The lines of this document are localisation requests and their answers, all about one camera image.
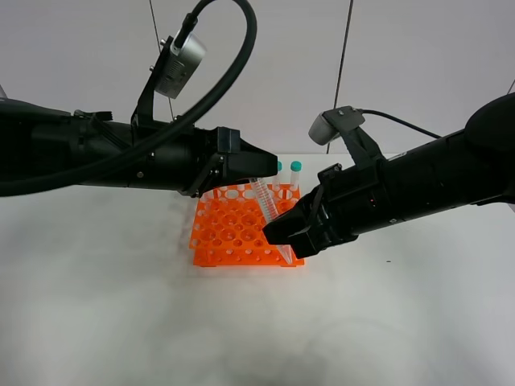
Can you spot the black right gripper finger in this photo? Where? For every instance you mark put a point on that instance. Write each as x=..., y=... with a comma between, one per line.
x=304, y=244
x=294, y=227

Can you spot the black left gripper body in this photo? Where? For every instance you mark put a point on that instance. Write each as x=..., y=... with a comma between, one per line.
x=209, y=151

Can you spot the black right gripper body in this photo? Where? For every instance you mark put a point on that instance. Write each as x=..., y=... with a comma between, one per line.
x=350, y=202

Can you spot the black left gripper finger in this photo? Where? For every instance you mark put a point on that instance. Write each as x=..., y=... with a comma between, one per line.
x=248, y=162

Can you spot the clear conical test tube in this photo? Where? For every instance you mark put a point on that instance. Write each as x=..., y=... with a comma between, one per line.
x=269, y=210

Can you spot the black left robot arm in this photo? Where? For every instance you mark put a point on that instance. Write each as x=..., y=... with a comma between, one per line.
x=37, y=142

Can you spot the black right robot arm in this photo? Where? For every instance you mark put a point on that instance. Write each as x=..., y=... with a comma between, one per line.
x=473, y=166

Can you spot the test tube front left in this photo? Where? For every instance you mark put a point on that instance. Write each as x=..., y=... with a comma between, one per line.
x=206, y=200

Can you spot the orange test tube rack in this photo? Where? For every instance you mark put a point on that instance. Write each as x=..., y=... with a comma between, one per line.
x=230, y=232

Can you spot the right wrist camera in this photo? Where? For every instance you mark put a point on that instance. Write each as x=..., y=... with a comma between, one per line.
x=334, y=123

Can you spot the black camera bracket right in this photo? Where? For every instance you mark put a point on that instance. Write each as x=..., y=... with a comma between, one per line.
x=364, y=151

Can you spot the black camera bracket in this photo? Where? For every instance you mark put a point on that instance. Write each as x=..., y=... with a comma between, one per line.
x=364, y=151
x=143, y=114

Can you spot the black camera bracket left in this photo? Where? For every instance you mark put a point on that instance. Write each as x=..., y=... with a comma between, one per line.
x=143, y=114

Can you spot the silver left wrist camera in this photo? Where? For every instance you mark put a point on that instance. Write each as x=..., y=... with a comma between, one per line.
x=179, y=64

